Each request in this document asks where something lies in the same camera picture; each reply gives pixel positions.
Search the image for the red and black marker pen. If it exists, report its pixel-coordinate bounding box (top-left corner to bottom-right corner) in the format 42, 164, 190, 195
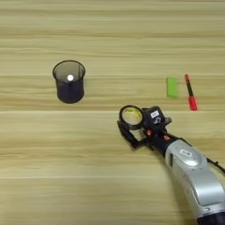
184, 73, 199, 112

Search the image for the green rectangular block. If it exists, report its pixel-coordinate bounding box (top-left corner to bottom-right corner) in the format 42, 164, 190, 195
165, 76, 179, 99

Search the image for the black tape roll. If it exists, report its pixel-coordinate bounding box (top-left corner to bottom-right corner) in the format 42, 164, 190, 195
118, 105, 145, 131

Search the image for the black mesh pen cup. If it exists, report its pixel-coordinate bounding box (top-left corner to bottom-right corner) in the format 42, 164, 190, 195
52, 59, 86, 105

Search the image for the black box with white label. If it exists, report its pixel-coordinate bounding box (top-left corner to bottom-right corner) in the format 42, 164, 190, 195
142, 105, 165, 127

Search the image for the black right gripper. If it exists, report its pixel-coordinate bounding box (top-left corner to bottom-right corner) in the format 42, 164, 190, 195
116, 116, 180, 154

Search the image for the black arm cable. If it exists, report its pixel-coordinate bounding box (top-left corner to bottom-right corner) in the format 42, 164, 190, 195
205, 156, 225, 178

